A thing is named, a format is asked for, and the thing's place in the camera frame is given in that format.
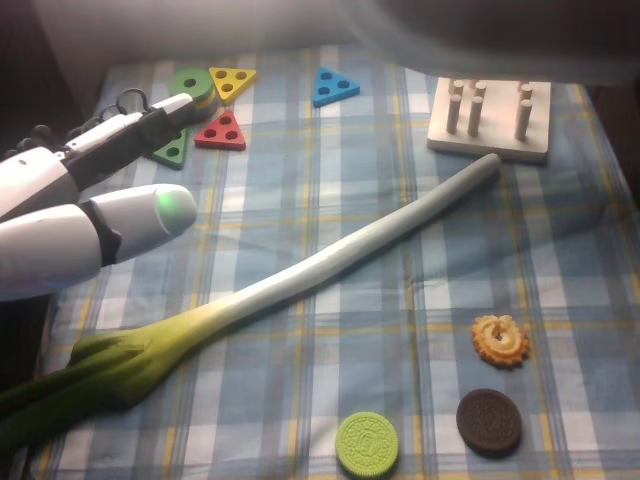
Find green wooden ring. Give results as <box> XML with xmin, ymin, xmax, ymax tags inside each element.
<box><xmin>168</xmin><ymin>68</ymin><xmax>215</xmax><ymax>101</ymax></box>

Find green toy sandwich cookie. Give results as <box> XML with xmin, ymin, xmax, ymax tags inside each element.
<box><xmin>334</xmin><ymin>410</ymin><xmax>401</xmax><ymax>479</ymax></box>

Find long green leek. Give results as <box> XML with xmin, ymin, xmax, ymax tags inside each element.
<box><xmin>0</xmin><ymin>152</ymin><xmax>503</xmax><ymax>454</ymax></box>

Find red triangle block three holes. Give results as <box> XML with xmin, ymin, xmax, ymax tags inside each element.
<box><xmin>193</xmin><ymin>109</ymin><xmax>248</xmax><ymax>152</ymax></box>

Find blue triangle block three holes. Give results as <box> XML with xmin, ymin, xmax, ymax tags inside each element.
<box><xmin>312</xmin><ymin>66</ymin><xmax>361</xmax><ymax>109</ymax></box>

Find yellow triangle block three holes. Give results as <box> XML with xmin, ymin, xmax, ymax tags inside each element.
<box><xmin>208</xmin><ymin>66</ymin><xmax>258</xmax><ymax>107</ymax></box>

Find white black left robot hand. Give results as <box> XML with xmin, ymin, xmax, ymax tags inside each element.
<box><xmin>0</xmin><ymin>87</ymin><xmax>210</xmax><ymax>302</ymax></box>

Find green triangle block three holes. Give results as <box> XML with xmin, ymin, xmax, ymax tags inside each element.
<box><xmin>149</xmin><ymin>127</ymin><xmax>189</xmax><ymax>172</ymax></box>

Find yellow toy butter cookie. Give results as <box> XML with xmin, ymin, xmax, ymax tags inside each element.
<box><xmin>471</xmin><ymin>313</ymin><xmax>530</xmax><ymax>371</ymax></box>

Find blue plaid tablecloth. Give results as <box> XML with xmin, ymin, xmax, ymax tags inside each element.
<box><xmin>29</xmin><ymin>47</ymin><xmax>640</xmax><ymax>480</ymax></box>

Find wooden peg board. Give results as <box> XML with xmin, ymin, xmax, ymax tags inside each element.
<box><xmin>426</xmin><ymin>77</ymin><xmax>553</xmax><ymax>166</ymax></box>

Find white backdrop sheet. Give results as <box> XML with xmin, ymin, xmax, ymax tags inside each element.
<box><xmin>29</xmin><ymin>0</ymin><xmax>381</xmax><ymax>69</ymax></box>

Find brown toy sandwich cookie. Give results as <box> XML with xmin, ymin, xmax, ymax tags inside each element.
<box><xmin>455</xmin><ymin>387</ymin><xmax>523</xmax><ymax>458</ymax></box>

